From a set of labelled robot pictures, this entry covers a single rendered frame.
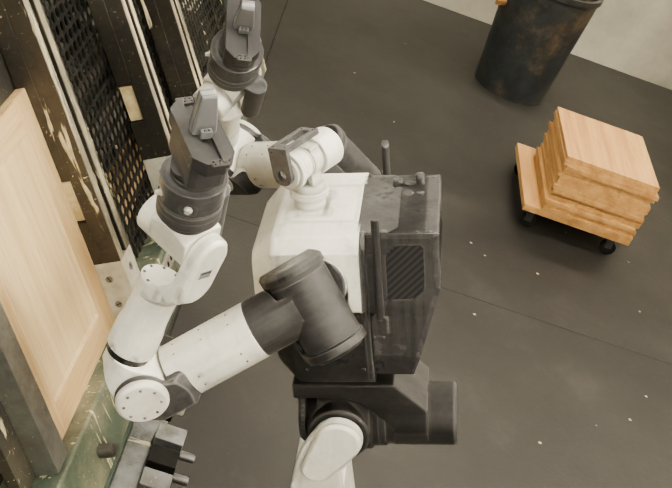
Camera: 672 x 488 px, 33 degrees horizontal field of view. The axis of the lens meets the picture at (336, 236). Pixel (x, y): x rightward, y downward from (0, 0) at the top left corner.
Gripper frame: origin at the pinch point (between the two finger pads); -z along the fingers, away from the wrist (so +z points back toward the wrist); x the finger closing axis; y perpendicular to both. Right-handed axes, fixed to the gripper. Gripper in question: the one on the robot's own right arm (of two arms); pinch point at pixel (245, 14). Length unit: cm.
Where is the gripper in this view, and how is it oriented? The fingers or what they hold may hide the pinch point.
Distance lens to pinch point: 183.3
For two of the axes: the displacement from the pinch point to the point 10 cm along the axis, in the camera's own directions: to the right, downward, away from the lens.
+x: 0.0, 9.4, -3.5
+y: -9.8, -0.7, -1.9
